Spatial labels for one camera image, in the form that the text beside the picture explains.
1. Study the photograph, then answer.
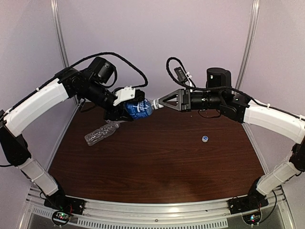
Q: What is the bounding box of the right aluminium frame post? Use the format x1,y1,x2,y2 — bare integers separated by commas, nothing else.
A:
235,0,260,89

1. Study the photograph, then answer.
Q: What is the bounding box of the left circuit board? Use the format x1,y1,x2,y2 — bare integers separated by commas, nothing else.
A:
51,211,72,227

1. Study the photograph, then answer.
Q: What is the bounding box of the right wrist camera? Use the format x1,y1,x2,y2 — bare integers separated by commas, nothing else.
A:
174,67,192,86

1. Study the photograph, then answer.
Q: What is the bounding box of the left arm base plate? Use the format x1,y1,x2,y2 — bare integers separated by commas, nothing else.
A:
44,196,85,215

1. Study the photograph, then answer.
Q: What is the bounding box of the right circuit board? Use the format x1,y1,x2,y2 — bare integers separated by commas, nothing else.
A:
242,210,262,226

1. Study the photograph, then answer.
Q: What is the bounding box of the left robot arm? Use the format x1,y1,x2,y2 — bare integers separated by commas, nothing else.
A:
0,54,148,199

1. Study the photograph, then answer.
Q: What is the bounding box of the clear unlabelled plastic bottle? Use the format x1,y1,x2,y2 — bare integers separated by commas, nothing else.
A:
84,120,123,146

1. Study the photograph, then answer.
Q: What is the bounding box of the front aluminium rail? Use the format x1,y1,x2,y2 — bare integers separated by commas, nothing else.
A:
17,187,295,229

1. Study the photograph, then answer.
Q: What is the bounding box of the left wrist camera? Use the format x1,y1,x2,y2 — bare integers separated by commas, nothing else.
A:
113,86,135,106

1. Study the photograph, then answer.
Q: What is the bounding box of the aluminium frame post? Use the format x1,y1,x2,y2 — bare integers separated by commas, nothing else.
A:
51,0,69,68
235,0,260,89

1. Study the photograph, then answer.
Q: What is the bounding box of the right black cable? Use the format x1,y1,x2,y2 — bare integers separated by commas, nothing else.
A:
166,56,305,120

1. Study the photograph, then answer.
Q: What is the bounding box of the left black cable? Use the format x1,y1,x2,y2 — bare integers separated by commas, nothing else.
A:
66,52,148,88

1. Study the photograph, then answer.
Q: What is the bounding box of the white cap of clear bottle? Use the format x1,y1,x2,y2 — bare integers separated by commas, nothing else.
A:
202,135,209,143

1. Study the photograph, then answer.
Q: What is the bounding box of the left aluminium frame post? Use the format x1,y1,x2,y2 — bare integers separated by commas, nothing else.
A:
51,0,69,68

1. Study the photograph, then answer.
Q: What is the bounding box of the blue labelled plastic bottle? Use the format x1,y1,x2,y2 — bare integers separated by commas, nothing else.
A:
124,99,153,120

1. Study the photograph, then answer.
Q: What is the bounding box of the circuit board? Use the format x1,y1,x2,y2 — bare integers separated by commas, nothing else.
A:
51,211,72,227
242,210,262,226

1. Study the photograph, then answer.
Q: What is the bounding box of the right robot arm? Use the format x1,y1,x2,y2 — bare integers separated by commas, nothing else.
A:
153,68,305,205

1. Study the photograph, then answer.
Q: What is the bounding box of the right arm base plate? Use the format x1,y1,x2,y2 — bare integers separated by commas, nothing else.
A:
227,196,269,214

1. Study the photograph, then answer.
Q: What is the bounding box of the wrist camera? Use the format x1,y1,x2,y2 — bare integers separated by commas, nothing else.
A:
174,67,192,86
113,86,135,106

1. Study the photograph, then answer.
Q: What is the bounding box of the black cable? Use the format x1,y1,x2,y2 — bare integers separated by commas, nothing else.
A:
66,52,148,88
166,56,305,120

